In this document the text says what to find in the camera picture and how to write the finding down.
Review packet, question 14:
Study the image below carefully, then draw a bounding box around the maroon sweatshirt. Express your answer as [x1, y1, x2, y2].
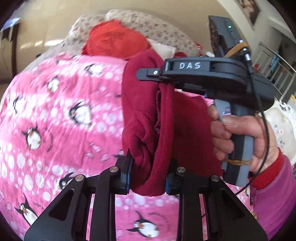
[121, 49, 222, 196]

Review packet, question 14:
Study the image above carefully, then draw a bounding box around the pink sleeve forearm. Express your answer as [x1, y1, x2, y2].
[250, 152, 295, 240]

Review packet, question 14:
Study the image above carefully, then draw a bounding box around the person right hand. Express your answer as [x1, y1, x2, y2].
[208, 104, 280, 173]

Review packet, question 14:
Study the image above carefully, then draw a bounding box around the metal stair railing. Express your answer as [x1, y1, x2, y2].
[253, 42, 295, 103]

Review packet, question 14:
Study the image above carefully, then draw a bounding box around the red heart pillow right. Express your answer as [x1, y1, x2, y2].
[174, 52, 187, 58]

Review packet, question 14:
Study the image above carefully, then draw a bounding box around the red heart pillow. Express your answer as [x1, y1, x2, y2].
[174, 52, 187, 58]
[81, 20, 151, 60]

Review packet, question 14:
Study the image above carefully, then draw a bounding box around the white lace cushion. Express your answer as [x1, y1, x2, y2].
[264, 100, 296, 166]

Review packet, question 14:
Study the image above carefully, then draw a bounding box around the white square pillow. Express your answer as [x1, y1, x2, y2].
[147, 38, 177, 61]

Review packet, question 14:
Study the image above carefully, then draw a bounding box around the floral bedding pillow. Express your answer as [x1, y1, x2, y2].
[25, 9, 202, 71]

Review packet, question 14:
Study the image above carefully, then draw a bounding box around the pink penguin blanket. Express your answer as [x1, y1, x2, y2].
[0, 52, 258, 241]

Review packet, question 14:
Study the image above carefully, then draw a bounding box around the red heart pillow left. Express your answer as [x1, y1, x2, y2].
[81, 20, 151, 60]

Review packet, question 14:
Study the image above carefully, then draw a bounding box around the dark wooden desk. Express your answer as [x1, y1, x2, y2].
[1, 18, 20, 82]

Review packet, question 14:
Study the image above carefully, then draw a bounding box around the black camera box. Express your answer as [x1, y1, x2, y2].
[208, 16, 242, 57]

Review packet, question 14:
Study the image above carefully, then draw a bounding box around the framed wall picture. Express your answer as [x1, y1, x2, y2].
[237, 0, 260, 26]

